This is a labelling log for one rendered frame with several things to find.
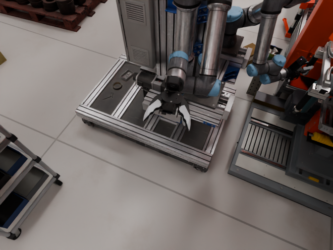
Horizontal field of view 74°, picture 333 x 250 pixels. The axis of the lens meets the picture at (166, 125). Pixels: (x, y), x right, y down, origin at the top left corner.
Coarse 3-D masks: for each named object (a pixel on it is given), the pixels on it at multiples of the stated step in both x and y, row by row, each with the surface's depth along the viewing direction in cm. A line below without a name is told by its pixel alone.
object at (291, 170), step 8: (296, 128) 198; (296, 136) 195; (296, 144) 190; (296, 152) 186; (288, 160) 186; (288, 168) 178; (296, 168) 177; (296, 176) 176; (304, 176) 175; (312, 176) 175; (312, 184) 175; (320, 184) 171; (328, 184) 168
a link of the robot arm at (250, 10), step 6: (294, 0) 105; (300, 0) 106; (306, 0) 107; (252, 6) 139; (258, 6) 132; (288, 6) 113; (246, 12) 142; (252, 12) 138; (258, 12) 133; (246, 18) 142; (252, 18) 140; (258, 18) 138; (246, 24) 146; (252, 24) 145; (258, 24) 150
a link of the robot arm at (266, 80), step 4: (280, 72) 139; (260, 76) 142; (264, 76) 138; (268, 76) 137; (272, 76) 136; (276, 76) 136; (280, 76) 139; (260, 80) 143; (264, 80) 139; (268, 80) 138; (272, 80) 139; (276, 80) 140; (264, 84) 141
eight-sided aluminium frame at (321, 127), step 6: (324, 102) 155; (330, 102) 154; (324, 108) 152; (330, 108) 152; (324, 114) 149; (330, 114) 149; (324, 120) 147; (330, 120) 147; (318, 126) 148; (324, 126) 140; (330, 126) 143; (330, 132) 128
